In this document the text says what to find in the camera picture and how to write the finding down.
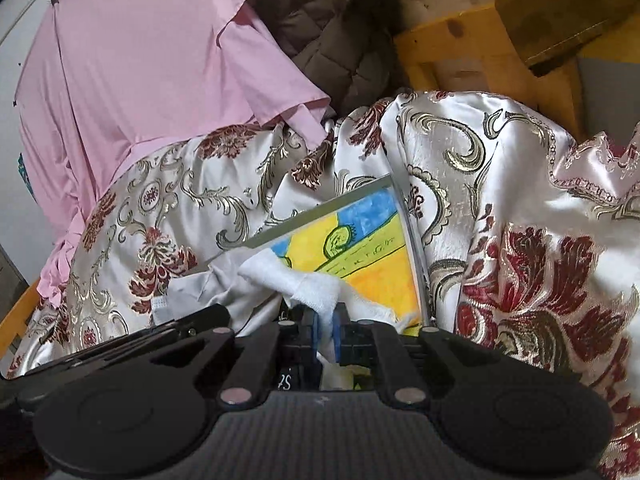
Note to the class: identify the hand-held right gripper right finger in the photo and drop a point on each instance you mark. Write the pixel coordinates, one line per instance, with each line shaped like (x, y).
(343, 332)

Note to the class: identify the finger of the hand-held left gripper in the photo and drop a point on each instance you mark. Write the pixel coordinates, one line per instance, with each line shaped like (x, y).
(205, 320)
(130, 345)

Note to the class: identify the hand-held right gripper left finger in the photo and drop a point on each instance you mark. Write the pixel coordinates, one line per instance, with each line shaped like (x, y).
(310, 332)

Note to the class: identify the grey cloth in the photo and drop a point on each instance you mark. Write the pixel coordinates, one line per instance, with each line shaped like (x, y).
(225, 290)

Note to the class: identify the white whale print towel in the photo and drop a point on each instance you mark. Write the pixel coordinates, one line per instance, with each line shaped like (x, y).
(310, 285)

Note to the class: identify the cartoon print tray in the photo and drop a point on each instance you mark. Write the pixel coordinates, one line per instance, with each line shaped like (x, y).
(370, 260)

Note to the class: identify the floral satin blanket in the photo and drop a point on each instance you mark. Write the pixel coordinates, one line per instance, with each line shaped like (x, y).
(525, 185)

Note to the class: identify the pink bed sheet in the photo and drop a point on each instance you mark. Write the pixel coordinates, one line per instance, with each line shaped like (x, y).
(125, 60)

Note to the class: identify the brown puffer jacket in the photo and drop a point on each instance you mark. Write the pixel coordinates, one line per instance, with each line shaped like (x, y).
(330, 35)

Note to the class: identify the olive brown cloth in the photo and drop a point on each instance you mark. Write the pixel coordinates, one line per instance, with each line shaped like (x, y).
(550, 10)

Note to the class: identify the wooden bed rail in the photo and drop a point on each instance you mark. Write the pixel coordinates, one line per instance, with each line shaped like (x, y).
(20, 320)

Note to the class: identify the colourful narrow wall poster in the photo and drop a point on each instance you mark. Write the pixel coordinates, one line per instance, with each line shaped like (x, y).
(24, 172)

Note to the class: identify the wooden bunk frame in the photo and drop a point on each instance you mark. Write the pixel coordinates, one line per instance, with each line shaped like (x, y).
(475, 45)

